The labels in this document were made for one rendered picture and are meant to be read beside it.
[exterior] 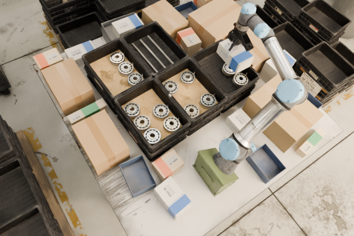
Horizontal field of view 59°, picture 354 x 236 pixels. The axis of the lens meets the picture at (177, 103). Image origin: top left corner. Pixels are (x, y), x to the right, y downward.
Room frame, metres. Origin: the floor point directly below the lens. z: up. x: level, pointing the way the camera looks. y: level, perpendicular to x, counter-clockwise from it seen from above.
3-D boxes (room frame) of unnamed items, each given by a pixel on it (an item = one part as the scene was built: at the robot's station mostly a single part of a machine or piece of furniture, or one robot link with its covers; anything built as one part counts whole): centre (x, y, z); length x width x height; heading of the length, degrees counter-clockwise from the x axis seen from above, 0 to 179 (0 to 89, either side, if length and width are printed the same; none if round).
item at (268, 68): (1.52, -0.68, 0.83); 0.20 x 0.12 x 0.09; 137
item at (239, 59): (1.31, -0.30, 1.09); 0.20 x 0.12 x 0.09; 43
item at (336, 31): (2.42, -1.24, 0.37); 0.42 x 0.34 x 0.46; 43
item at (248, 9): (1.33, -0.29, 1.41); 0.09 x 0.08 x 0.11; 40
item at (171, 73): (1.12, -0.07, 0.87); 0.40 x 0.30 x 0.11; 46
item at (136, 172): (0.56, 0.15, 0.74); 0.20 x 0.15 x 0.07; 37
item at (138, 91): (0.90, 0.14, 0.87); 0.40 x 0.30 x 0.11; 46
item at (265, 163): (0.78, -0.62, 0.74); 0.20 x 0.15 x 0.07; 43
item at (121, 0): (2.20, 0.69, 0.37); 0.40 x 0.30 x 0.45; 133
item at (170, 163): (0.66, -0.01, 0.74); 0.16 x 0.12 x 0.07; 138
